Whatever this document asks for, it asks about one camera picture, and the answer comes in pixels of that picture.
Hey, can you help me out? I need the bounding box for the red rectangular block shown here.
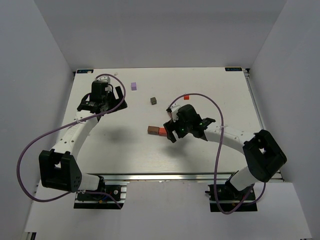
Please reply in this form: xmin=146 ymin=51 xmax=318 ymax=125
xmin=158 ymin=127 xmax=168 ymax=137

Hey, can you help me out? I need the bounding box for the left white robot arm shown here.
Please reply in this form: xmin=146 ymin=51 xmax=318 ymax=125
xmin=38 ymin=75 xmax=127 ymax=193

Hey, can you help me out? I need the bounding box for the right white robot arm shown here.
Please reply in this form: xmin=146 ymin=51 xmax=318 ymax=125
xmin=163 ymin=104 xmax=287 ymax=194

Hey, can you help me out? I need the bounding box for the purple cube block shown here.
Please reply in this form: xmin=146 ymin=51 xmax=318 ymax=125
xmin=130 ymin=82 xmax=137 ymax=91

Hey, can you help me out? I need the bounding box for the brown block with picture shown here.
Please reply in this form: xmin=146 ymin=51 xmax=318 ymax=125
xmin=147 ymin=125 xmax=160 ymax=135

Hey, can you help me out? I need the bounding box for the olive green cube block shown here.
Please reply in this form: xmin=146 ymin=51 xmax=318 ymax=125
xmin=150 ymin=97 xmax=157 ymax=105

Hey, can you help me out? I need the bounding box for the left blue label sticker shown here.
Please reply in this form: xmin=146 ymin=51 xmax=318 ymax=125
xmin=76 ymin=69 xmax=94 ymax=74

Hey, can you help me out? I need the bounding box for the blue label sticker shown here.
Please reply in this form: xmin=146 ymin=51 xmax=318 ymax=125
xmin=76 ymin=69 xmax=94 ymax=74
xmin=224 ymin=67 xmax=243 ymax=72

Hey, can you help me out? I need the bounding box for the right blue label sticker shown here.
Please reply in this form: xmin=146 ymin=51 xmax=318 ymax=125
xmin=224 ymin=67 xmax=243 ymax=72

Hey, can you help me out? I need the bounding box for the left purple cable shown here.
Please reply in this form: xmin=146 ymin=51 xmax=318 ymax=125
xmin=16 ymin=73 xmax=127 ymax=210

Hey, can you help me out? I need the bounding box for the purple cable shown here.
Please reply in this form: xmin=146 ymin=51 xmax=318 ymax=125
xmin=16 ymin=73 xmax=127 ymax=210
xmin=166 ymin=93 xmax=266 ymax=215

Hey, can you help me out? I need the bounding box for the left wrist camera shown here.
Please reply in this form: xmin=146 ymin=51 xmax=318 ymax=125
xmin=95 ymin=75 xmax=111 ymax=84

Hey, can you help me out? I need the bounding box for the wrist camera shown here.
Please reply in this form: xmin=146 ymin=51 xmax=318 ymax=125
xmin=166 ymin=104 xmax=181 ymax=122
xmin=95 ymin=75 xmax=111 ymax=84

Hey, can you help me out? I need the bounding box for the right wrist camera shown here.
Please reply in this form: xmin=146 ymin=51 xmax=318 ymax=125
xmin=166 ymin=104 xmax=181 ymax=122

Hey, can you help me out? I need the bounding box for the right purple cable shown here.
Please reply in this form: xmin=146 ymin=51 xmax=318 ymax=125
xmin=166 ymin=93 xmax=266 ymax=215

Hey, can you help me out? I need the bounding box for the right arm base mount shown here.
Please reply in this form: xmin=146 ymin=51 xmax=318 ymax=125
xmin=205 ymin=184 xmax=258 ymax=213

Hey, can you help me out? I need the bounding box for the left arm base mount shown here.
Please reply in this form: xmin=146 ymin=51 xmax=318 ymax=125
xmin=73 ymin=184 xmax=127 ymax=210

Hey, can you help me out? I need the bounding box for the aluminium table frame rail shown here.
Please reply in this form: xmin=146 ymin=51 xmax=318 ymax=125
xmin=243 ymin=68 xmax=287 ymax=183

